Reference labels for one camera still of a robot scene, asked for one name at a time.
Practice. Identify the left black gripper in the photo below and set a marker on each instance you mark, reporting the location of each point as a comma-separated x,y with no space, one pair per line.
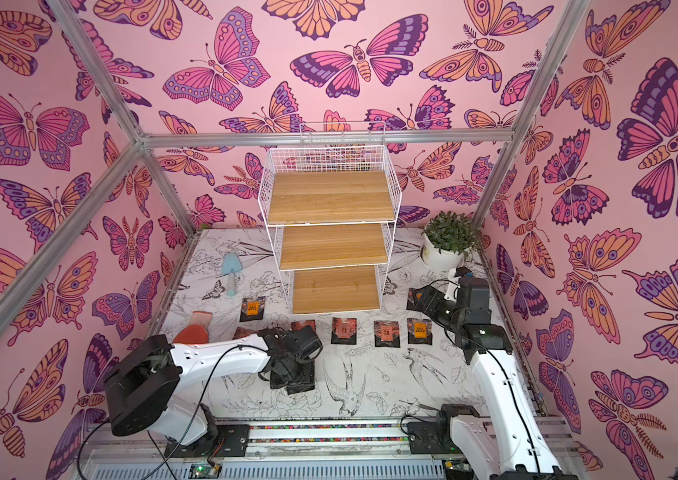
281,382

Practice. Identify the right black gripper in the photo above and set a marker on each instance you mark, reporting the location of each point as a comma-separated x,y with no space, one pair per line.
426,298

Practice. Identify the bottom-shelf black tea bag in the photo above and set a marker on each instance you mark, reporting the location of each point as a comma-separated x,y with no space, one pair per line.
304,324
303,382
344,331

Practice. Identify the orange jasmine tea bag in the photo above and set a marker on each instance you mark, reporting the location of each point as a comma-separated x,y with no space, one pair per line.
419,331
252,308
413,299

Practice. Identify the middle-shelf black tea bag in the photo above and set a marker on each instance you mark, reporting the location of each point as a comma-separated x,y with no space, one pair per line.
387,334
242,333

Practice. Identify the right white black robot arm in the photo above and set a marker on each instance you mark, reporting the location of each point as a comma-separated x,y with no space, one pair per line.
507,443

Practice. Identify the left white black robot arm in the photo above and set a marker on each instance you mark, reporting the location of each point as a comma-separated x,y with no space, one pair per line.
145,391

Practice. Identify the bottom wooden shelf board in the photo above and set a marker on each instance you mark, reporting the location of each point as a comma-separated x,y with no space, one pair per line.
331,290

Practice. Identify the wooden shelf board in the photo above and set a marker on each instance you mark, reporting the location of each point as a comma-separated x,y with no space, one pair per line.
330,198
331,290
329,246

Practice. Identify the middle wooden shelf board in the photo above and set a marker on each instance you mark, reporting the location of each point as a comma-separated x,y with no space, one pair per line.
329,246

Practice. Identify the top wooden shelf board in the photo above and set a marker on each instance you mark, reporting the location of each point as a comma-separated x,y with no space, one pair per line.
330,198

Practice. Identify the green potted plant white pot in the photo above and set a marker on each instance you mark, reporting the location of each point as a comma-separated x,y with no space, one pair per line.
450,237

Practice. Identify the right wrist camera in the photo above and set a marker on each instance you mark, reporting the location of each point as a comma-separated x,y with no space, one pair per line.
454,276

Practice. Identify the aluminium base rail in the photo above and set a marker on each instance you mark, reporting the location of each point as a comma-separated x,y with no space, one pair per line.
319,449

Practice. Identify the white wire shelf rack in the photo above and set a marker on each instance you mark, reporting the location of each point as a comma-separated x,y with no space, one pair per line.
328,158

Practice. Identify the aluminium frame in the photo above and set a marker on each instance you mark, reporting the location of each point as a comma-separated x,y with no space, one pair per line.
142,145

